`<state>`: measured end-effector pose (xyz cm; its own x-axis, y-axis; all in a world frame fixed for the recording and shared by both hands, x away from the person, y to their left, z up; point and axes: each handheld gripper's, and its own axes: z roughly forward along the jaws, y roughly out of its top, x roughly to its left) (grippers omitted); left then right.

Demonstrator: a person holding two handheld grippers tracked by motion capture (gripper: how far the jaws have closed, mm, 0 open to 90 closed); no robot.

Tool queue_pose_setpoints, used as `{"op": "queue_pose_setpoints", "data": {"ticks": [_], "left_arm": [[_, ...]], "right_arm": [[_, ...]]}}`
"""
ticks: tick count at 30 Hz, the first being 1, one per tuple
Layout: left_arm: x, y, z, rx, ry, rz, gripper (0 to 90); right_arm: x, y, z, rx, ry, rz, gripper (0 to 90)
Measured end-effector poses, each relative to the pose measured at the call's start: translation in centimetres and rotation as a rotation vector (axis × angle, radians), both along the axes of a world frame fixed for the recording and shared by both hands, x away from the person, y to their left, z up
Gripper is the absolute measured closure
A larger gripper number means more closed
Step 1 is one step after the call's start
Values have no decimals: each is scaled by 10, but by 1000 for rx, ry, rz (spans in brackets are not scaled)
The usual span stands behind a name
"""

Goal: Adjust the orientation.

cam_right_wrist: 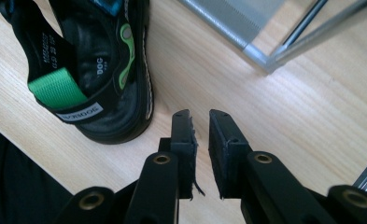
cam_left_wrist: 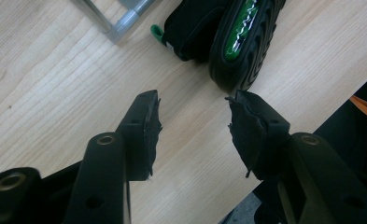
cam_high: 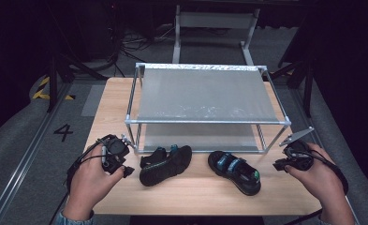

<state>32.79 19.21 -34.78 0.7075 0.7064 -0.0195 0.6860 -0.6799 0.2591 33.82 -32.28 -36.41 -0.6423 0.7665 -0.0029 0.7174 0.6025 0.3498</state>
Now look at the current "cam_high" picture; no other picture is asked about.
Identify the metal floor rail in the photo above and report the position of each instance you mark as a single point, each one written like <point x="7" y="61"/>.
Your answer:
<point x="22" y="159"/>

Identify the person's right hand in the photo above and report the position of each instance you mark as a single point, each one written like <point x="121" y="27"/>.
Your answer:
<point x="319" y="181"/>

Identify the yellow black floor tape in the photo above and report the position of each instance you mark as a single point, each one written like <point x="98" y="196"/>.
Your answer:
<point x="42" y="90"/>

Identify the metal shoe rack grey shelves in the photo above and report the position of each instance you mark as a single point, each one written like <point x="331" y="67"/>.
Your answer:
<point x="203" y="93"/>

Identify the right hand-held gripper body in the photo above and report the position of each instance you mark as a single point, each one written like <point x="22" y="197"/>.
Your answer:
<point x="300" y="156"/>

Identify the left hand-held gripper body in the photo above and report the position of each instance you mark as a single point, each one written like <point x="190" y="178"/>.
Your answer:
<point x="116" y="150"/>

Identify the person's left hand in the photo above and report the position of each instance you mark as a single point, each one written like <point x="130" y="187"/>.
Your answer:
<point x="89" y="184"/>

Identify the black tripod stand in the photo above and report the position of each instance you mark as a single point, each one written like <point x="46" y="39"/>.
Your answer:
<point x="306" y="78"/>
<point x="53" y="78"/>

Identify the grey metal stand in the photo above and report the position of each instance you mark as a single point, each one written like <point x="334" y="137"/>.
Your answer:
<point x="214" y="20"/>

